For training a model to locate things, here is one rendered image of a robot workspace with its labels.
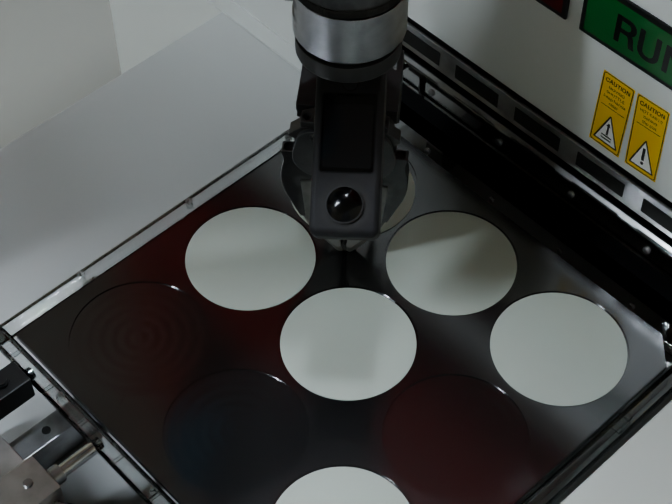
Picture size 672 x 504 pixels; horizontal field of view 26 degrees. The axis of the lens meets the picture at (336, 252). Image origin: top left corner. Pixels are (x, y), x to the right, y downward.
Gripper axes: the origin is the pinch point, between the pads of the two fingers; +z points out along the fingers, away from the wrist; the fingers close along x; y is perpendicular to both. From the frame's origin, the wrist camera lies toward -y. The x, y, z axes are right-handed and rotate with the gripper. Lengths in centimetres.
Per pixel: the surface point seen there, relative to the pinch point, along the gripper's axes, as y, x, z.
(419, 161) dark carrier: 10.2, -5.1, 1.3
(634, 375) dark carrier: -8.6, -21.7, 1.3
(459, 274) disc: -0.8, -8.8, 1.3
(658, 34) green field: 3.7, -20.1, -20.1
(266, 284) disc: -3.3, 5.5, 1.3
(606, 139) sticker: 5.4, -18.6, -8.0
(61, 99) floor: 99, 57, 91
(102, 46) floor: 112, 53, 91
